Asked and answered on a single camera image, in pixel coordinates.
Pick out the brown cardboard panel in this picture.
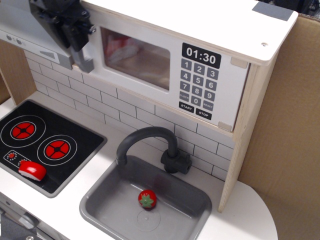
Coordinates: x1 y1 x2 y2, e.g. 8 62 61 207
239 15 320 240

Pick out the salmon sushi toy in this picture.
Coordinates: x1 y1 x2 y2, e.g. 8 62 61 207
104 35 140 63

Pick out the white wooden microwave cabinet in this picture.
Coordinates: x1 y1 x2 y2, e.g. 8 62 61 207
82 0 298 212

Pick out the grey plastic sink basin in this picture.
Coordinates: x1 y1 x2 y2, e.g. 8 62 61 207
79 156 212 240

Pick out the white toy microwave door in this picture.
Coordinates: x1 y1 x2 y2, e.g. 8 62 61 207
83 10 250 132

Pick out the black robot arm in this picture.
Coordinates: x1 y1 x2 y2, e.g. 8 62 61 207
30 0 96 52

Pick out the dark grey toy faucet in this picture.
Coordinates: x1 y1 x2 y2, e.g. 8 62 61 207
115 126 192 175

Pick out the red toy strawberry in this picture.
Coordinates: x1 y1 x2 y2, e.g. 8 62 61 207
138 189 157 209

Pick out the grey toy range hood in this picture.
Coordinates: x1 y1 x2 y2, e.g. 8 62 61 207
0 0 74 70

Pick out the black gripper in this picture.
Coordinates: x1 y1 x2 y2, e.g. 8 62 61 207
30 0 96 52

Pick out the grey oven front panel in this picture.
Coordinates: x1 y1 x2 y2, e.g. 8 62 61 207
0 193 67 240

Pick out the red tuna sushi toy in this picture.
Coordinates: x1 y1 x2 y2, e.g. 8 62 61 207
18 160 47 182

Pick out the black toy stovetop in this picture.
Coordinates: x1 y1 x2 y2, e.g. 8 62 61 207
0 100 107 198

